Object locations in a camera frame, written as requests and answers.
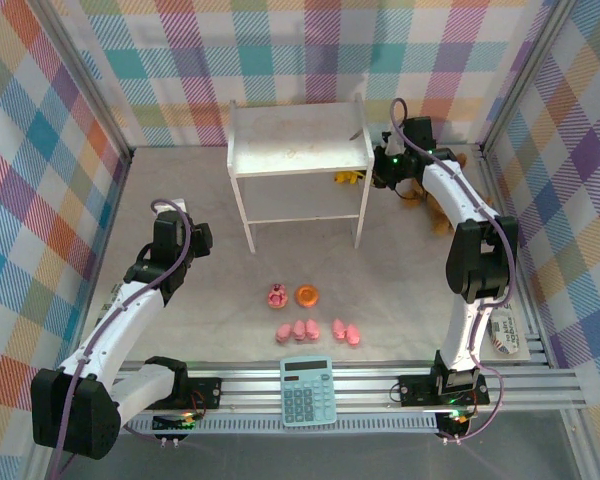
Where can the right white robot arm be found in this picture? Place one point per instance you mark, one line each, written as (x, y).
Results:
(460, 340)

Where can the orange plastic donut toy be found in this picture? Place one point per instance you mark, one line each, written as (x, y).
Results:
(307, 295)

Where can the brown plush dog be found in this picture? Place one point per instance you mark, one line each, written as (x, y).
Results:
(439, 222)

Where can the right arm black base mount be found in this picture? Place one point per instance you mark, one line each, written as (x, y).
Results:
(415, 390)

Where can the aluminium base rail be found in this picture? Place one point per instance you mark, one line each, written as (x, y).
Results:
(370, 387)

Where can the black circuit board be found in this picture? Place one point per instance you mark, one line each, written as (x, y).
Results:
(457, 420)
(175, 422)

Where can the left black circuit board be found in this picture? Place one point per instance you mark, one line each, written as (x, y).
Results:
(175, 422)

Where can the white printed crumpled packet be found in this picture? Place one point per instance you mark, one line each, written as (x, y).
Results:
(502, 330)

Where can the pink and red plastic toy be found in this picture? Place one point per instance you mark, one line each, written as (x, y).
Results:
(276, 296)

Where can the yellow rubber duck toy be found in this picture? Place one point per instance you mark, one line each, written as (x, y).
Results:
(344, 177)

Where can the light blue calculator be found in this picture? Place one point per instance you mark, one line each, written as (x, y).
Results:
(307, 390)

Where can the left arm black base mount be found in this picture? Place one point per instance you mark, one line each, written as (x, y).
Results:
(205, 390)

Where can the right black circuit board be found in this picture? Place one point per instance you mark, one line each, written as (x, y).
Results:
(457, 420)

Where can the aluminium frame post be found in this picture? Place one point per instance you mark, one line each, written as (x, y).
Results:
(524, 75)
(87, 75)

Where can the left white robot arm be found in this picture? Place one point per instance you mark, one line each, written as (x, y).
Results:
(110, 325)

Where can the white two-tier shelf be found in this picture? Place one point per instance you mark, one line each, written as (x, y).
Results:
(300, 140)

